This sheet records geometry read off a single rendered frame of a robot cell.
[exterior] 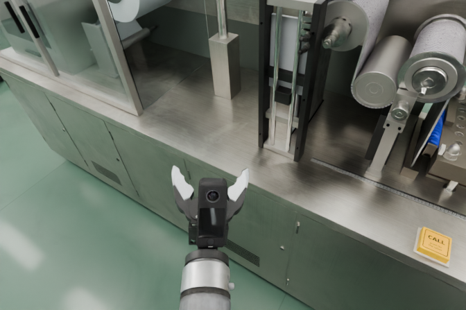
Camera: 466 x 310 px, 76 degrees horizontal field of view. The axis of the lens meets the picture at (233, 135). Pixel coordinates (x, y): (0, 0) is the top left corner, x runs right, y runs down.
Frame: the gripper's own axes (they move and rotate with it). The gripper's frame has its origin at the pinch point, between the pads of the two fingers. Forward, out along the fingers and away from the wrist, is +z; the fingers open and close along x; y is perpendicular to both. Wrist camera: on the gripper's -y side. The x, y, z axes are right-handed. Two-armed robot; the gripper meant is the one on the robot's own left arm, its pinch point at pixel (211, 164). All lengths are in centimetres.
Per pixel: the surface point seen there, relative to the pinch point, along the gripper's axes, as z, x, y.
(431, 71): 23, 53, -12
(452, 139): 23, 73, 11
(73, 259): 40, -79, 136
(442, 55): 24, 55, -16
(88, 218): 68, -79, 136
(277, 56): 35.1, 17.1, -6.7
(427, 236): -2, 59, 23
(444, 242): -4, 62, 23
